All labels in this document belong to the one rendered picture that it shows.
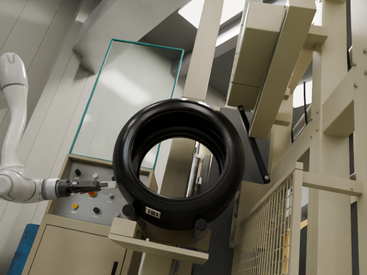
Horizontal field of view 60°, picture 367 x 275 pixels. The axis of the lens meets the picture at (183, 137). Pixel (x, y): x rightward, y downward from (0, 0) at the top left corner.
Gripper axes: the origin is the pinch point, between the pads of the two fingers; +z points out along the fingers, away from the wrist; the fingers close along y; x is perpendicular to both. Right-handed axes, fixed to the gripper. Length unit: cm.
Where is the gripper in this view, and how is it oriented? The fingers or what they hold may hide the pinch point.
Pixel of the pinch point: (108, 185)
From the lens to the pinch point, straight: 139.5
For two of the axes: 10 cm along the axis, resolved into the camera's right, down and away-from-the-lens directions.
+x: 0.7, 9.1, -4.2
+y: 0.0, 4.2, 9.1
